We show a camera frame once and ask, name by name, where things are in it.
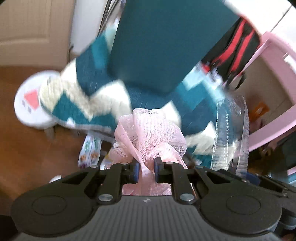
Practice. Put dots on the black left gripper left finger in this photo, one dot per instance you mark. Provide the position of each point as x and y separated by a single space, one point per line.
65 205

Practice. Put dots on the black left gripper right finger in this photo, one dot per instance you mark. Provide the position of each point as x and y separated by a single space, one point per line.
224 200

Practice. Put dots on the white snack wrapper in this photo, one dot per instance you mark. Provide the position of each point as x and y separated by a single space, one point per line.
90 152

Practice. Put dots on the pink mesh net wrapper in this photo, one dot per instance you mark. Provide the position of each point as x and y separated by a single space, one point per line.
145 135

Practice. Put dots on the teal plastic trash bin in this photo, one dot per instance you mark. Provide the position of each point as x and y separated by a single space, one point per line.
157 43

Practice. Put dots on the clear plastic container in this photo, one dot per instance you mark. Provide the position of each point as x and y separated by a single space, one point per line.
231 142

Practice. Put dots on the white round stool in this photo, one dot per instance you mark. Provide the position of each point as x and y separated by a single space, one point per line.
26 104

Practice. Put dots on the teal white chevron blanket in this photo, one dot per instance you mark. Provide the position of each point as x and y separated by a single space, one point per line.
84 96

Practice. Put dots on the red black backpack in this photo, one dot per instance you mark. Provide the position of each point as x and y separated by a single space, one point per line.
233 51

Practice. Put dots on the pink desk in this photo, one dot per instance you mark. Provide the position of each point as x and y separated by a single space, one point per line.
270 79

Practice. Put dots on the beige wooden door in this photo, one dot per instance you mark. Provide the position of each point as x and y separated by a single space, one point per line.
36 33

